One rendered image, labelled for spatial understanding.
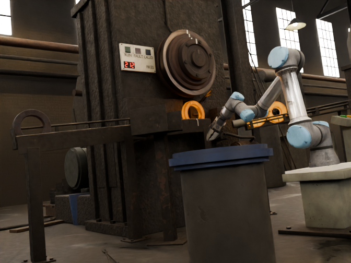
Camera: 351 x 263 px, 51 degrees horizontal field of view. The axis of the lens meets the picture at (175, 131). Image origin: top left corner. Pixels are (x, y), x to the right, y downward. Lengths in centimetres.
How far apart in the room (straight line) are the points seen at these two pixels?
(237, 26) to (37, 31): 448
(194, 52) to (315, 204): 123
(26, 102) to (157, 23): 602
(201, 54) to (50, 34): 680
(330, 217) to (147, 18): 174
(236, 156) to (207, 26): 215
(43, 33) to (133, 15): 650
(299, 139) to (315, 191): 28
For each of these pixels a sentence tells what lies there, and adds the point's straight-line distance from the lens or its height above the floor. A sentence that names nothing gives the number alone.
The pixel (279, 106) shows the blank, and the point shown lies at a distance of 277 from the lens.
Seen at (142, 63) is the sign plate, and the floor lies 111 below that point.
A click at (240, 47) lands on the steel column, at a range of 704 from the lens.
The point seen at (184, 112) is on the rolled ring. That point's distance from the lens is 247.
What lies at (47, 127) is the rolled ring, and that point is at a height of 67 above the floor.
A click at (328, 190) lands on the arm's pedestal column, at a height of 20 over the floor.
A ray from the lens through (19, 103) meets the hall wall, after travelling 841.
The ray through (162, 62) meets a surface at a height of 110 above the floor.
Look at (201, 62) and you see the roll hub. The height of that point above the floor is 109.
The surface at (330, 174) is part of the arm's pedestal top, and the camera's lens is 188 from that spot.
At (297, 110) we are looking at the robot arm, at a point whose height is 61.
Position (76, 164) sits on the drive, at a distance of 333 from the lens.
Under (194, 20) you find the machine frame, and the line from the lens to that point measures 298.
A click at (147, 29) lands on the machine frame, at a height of 138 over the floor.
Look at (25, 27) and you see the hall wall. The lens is 898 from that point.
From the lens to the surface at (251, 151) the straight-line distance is 101.
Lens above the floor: 38
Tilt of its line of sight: 6 degrees up
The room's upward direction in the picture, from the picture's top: 6 degrees counter-clockwise
